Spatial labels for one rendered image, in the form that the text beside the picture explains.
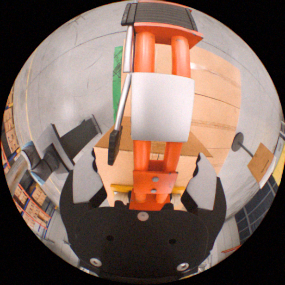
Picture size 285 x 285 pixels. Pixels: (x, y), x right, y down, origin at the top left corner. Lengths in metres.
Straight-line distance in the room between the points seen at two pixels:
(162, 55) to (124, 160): 0.63
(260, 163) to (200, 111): 1.14
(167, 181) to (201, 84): 0.67
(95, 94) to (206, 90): 1.18
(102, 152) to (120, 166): 0.07
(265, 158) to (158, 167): 1.47
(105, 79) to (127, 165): 1.13
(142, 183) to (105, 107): 1.21
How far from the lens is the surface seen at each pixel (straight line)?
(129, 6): 0.17
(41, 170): 0.86
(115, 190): 0.41
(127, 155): 0.30
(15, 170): 0.75
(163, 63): 0.68
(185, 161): 0.33
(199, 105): 0.73
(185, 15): 0.15
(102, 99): 1.31
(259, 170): 1.50
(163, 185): 0.16
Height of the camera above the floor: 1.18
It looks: 63 degrees down
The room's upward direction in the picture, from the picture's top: 174 degrees counter-clockwise
